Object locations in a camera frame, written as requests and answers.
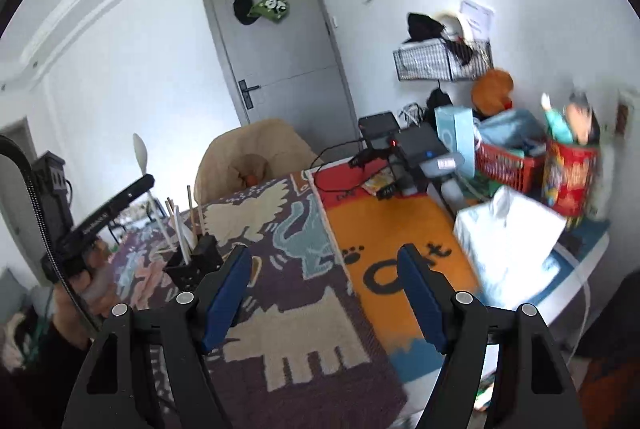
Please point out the red plastic basket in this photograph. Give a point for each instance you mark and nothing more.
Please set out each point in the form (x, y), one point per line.
(522, 173)

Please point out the black hat on door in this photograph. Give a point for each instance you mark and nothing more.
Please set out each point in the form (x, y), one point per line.
(242, 10)

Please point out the white plastic bag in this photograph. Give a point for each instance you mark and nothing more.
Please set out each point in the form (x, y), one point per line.
(509, 241)

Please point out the green panda plush bag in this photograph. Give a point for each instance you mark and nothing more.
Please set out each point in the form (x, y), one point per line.
(273, 10)

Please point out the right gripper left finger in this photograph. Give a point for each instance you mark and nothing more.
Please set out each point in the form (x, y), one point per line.
(115, 386)

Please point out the light blue box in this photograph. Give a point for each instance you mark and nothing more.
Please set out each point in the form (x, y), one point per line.
(455, 128)

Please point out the red cartoon tin can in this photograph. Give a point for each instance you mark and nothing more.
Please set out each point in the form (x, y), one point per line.
(572, 153)

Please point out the black slotted utensil holder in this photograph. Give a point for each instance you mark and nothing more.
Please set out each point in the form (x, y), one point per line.
(204, 259)

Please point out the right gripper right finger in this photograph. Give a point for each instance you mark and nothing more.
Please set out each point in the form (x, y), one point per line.
(532, 389)

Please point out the person's left hand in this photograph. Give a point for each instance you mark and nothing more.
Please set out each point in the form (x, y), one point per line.
(97, 292)

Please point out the patterned woven table cloth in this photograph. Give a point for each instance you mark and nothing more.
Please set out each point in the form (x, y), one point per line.
(302, 354)

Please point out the grey door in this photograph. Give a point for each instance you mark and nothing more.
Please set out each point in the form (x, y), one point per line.
(297, 64)

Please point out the wire mesh basket shelf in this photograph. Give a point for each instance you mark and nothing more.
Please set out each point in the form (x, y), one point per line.
(441, 60)

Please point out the black door handle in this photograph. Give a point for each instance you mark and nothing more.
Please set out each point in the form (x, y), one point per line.
(247, 93)

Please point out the snack packet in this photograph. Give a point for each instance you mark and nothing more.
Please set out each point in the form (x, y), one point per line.
(379, 181)

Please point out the tan upholstered chair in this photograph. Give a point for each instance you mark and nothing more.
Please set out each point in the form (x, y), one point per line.
(249, 155)

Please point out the orange plush toy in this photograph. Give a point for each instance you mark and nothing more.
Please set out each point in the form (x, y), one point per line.
(491, 93)

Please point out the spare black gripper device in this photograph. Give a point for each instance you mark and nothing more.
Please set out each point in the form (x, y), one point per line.
(413, 157)

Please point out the orange cat mat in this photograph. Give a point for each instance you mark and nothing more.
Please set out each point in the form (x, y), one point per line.
(368, 234)

